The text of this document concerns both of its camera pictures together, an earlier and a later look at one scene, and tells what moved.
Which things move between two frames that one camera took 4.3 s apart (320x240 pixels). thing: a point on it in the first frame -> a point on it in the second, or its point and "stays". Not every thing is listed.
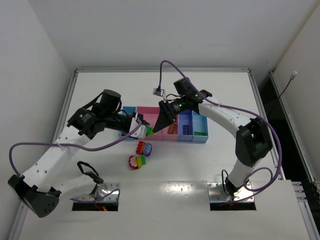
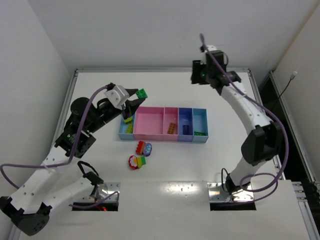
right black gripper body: (166, 111) -> (196, 72)
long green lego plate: (199, 133) stays
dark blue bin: (185, 117) stays
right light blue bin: (200, 128) stays
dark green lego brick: (149, 129) -> (141, 93)
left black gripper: (138, 120) -> (124, 108)
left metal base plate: (113, 196) stays
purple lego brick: (185, 130) stays
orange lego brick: (172, 129) stays
